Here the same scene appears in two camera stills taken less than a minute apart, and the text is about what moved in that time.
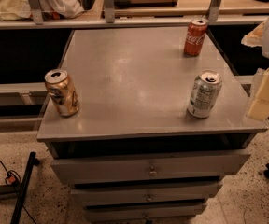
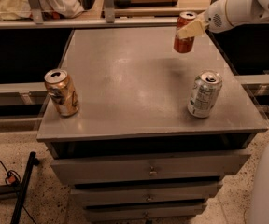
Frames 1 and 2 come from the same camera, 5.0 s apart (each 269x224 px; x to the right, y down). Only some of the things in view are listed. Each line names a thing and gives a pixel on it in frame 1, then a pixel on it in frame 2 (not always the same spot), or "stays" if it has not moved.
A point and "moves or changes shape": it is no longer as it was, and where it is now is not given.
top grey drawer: [155, 166] stays
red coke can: [196, 31] moves or changes shape
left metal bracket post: [35, 4] stays
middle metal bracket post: [109, 7] stays
